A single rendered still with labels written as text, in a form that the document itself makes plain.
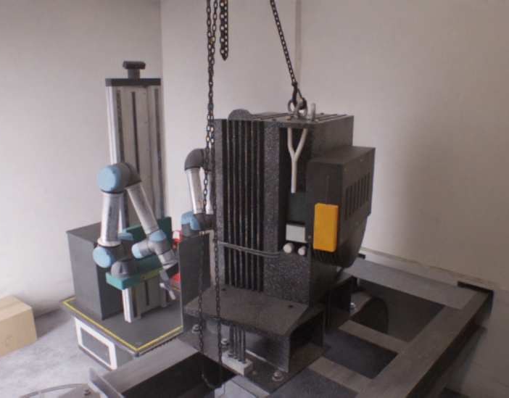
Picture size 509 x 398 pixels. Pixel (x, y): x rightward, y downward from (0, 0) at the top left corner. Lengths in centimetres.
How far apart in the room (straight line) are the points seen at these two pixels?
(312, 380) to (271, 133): 99
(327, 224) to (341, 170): 19
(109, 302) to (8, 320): 76
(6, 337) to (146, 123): 174
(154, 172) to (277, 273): 121
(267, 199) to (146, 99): 124
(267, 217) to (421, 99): 127
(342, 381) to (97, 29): 303
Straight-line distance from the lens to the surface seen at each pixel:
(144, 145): 270
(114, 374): 189
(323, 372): 184
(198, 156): 261
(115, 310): 299
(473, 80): 254
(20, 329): 344
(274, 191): 169
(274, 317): 170
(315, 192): 154
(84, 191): 373
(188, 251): 206
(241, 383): 282
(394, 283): 261
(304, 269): 173
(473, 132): 254
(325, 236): 154
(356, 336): 209
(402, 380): 186
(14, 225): 356
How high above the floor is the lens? 175
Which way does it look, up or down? 15 degrees down
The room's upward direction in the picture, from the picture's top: straight up
